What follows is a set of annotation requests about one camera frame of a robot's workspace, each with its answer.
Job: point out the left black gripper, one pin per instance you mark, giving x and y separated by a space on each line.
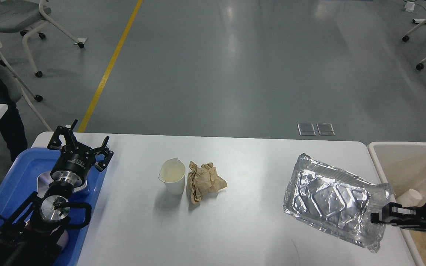
74 163

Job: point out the square metal tray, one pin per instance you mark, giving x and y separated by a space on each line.
45 179

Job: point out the aluminium foil tray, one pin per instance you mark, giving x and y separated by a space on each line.
336 202

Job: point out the pink mug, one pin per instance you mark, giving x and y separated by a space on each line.
49 232

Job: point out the white paper cup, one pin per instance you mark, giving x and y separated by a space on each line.
172 174

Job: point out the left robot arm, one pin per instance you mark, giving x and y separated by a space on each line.
47 198

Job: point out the paper cup in bin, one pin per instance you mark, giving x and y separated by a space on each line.
410 198

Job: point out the beige plastic bin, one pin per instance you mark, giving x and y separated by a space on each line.
403 166

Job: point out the blue plastic tray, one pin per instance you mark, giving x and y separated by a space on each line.
21 181

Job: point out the floor socket plate right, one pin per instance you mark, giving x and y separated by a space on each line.
326 129

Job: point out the floor socket plate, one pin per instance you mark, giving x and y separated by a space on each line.
326 129
306 129

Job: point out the floor socket plate left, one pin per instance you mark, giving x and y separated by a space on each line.
306 129

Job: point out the grey office chair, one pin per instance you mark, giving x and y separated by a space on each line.
27 18

